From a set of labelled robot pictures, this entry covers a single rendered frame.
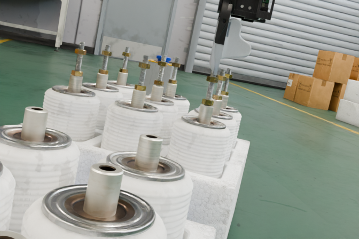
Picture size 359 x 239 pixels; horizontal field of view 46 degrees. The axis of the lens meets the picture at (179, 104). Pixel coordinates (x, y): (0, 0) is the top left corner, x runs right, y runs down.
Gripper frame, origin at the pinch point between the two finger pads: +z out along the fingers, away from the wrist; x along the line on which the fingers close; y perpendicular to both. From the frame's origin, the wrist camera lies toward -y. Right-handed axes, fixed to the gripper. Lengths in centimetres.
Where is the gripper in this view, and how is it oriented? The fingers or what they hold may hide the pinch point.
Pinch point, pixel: (211, 65)
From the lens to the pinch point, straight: 69.4
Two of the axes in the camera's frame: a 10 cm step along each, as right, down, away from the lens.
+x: 0.5, -1.3, 9.9
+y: 9.8, 2.0, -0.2
